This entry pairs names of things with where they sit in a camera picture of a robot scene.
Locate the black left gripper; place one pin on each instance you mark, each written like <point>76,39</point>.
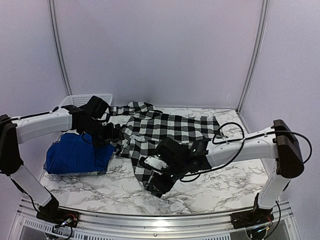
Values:
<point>110,136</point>

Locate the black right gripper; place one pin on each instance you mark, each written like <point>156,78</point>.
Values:
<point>163,186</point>

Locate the blue pleated skirt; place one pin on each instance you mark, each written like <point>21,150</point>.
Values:
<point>77,155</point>

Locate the black white checkered cloth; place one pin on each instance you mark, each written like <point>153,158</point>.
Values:
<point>148,127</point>

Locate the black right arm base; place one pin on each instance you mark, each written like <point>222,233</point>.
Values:
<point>253,217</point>

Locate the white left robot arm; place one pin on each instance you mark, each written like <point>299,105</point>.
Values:
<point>85,145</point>

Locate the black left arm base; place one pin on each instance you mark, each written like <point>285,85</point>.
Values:
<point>52,213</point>

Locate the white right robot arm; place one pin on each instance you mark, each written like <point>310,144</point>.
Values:
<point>277,143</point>

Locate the white plastic laundry basket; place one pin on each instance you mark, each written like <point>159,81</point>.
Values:
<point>82,99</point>

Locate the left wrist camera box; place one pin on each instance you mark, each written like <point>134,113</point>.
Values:
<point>98,109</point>

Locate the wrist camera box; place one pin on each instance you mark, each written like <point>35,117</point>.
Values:
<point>169,156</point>
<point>98,109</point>

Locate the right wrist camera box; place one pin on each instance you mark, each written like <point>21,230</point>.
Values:
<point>169,156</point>

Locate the aluminium front frame rail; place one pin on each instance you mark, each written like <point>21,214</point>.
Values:
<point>111,226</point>

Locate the left aluminium wall post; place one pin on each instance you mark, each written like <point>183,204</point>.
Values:
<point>58,47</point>

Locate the aluminium wall post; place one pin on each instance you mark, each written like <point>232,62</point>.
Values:
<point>58,47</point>
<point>261,29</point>

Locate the right aluminium wall post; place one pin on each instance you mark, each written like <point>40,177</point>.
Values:
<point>261,29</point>

